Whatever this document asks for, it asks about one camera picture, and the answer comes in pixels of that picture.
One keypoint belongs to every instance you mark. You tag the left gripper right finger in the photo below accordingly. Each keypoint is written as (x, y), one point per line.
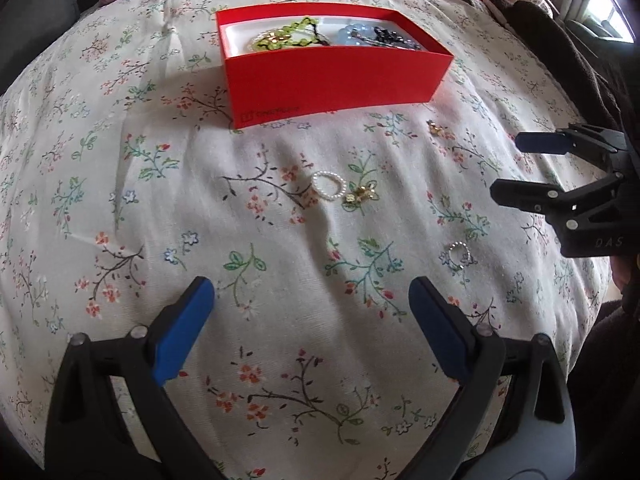
(534, 436)

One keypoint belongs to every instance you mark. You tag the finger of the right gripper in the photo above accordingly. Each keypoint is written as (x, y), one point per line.
(603, 148)
(604, 198)

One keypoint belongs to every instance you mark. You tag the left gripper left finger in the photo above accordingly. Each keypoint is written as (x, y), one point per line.
(85, 428)

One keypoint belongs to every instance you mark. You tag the gold flower charm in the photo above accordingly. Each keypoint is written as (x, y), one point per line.
(360, 194)

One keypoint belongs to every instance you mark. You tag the red jewelry box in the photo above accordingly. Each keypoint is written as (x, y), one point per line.
(264, 86)

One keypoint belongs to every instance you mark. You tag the dark brown blanket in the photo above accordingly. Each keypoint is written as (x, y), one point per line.
(585, 87)

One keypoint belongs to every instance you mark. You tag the small gold earring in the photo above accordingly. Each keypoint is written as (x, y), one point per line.
(435, 130)

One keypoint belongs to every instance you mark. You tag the floral bed sheet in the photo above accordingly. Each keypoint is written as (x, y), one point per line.
(122, 180)

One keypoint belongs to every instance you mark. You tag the dark grey pillow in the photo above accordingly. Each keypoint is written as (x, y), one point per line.
(27, 28)

